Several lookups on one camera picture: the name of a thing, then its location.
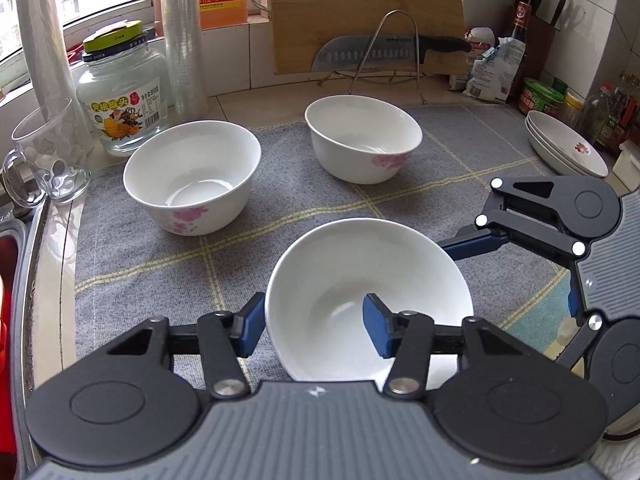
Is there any dark soy sauce bottle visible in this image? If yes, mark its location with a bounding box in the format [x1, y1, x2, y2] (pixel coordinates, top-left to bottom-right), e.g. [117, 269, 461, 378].
[505, 2, 531, 99]

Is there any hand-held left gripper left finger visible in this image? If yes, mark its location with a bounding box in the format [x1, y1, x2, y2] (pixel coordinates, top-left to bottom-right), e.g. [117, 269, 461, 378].
[105, 291, 267, 402]

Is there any metal wire rack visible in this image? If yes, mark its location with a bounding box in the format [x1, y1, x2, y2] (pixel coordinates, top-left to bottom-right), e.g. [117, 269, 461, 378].
[319, 9, 427, 107]

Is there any red jar with green lid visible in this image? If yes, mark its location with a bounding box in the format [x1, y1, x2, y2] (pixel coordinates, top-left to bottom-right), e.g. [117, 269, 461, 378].
[517, 77, 566, 116]

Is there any spice jar with yellow lid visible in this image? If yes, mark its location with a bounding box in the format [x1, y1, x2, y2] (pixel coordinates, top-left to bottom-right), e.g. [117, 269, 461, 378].
[559, 92, 585, 129]

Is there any clear glass mug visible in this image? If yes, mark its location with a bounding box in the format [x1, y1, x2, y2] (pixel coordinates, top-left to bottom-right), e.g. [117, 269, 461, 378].
[2, 97, 92, 210]

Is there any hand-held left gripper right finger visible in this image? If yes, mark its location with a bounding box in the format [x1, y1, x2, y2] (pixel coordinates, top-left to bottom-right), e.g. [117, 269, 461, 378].
[362, 293, 534, 402]

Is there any kitchen sink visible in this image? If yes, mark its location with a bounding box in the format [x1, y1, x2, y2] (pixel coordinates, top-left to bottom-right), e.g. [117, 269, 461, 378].
[0, 195, 49, 480]

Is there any bottle with red label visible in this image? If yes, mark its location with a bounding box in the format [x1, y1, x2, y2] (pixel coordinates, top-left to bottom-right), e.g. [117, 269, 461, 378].
[612, 72, 640, 154]

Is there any grey and teal checked mat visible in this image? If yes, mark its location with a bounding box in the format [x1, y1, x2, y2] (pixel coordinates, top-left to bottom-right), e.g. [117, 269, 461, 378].
[74, 102, 587, 392]

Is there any white clipped bag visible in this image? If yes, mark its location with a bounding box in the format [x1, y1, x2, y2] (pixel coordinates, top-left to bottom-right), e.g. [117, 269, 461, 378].
[447, 27, 497, 92]

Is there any white bowl with pink flowers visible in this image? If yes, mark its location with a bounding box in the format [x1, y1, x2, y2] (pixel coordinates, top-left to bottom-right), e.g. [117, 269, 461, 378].
[304, 95, 424, 185]
[123, 119, 262, 236]
[264, 218, 475, 382]

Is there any white plastic box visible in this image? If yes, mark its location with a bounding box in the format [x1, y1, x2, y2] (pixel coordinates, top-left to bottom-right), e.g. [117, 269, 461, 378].
[612, 139, 640, 194]

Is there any dark red knife block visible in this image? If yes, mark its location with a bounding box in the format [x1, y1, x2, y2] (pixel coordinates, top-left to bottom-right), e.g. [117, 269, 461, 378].
[502, 4, 561, 102]

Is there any clear glass bottle red cap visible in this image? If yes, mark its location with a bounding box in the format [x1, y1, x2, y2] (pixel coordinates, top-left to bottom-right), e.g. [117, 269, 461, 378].
[580, 84, 614, 144]

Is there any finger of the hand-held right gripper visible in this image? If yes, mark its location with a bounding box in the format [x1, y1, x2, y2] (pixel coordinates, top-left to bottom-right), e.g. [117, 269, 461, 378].
[439, 176, 589, 263]
[550, 312, 609, 379]

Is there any glass jar with green lid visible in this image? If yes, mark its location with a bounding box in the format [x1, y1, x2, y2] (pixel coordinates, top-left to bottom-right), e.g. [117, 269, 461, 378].
[75, 19, 169, 156]

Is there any stack of clear plastic cups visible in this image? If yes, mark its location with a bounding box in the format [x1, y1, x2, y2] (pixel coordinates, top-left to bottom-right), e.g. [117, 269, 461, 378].
[14, 0, 96, 159]
[162, 0, 210, 121]

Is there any white and blue bag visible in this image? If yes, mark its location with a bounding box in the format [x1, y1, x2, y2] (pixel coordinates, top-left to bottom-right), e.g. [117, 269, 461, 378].
[462, 37, 529, 106]

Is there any kitchen knife with black handle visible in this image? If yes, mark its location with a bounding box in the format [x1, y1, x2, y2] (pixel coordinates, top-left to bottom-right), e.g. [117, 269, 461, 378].
[312, 33, 474, 74]

